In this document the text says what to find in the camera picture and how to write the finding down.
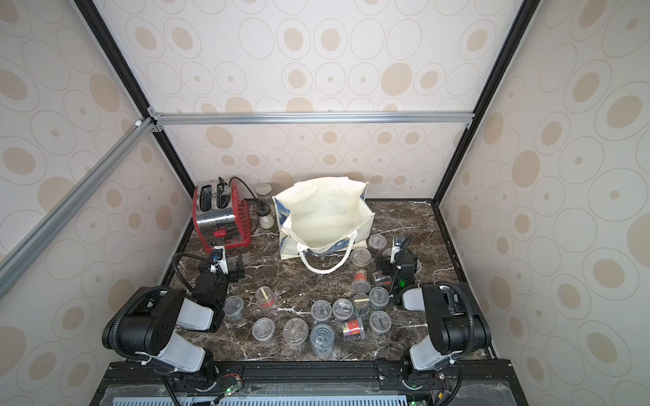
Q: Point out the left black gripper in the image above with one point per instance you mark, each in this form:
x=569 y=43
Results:
x=233 y=273

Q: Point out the clear seed jar twelfth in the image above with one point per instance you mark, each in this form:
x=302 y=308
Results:
x=417 y=265

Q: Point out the dark lid seed jar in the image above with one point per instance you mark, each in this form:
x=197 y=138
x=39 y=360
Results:
x=361 y=305

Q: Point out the red label jar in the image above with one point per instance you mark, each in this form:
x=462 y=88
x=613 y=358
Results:
x=353 y=330

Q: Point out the cream canvas tote bag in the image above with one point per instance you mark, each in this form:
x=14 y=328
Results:
x=322 y=216

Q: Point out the wide clear seed jar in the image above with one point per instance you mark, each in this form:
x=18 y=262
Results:
x=295 y=333

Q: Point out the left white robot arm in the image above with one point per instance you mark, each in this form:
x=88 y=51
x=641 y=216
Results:
x=144 y=329

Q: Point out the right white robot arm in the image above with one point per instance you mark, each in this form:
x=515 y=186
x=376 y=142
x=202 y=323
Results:
x=456 y=326

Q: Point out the small bottle behind bag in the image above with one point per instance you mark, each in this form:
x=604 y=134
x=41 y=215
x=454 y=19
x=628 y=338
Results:
x=266 y=219

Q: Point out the seed jar in bag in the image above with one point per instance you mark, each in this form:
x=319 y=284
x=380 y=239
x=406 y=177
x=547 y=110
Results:
x=321 y=311

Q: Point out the red chrome toaster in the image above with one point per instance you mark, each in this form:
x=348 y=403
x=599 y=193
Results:
x=221 y=216

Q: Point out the glass spice shaker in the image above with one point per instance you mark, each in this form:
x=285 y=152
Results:
x=264 y=193

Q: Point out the left diagonal aluminium bar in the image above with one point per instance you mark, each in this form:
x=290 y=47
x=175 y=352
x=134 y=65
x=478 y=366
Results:
x=31 y=247

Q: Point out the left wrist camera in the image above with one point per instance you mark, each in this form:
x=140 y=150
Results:
x=218 y=260

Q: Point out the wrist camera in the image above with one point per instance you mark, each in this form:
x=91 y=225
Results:
x=397 y=246
x=218 y=260

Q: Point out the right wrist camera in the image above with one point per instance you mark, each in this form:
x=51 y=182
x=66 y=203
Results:
x=397 y=246

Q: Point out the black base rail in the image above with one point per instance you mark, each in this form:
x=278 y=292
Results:
x=375 y=382

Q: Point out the horizontal aluminium frame bar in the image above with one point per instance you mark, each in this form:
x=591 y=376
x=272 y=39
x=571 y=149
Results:
x=329 y=118

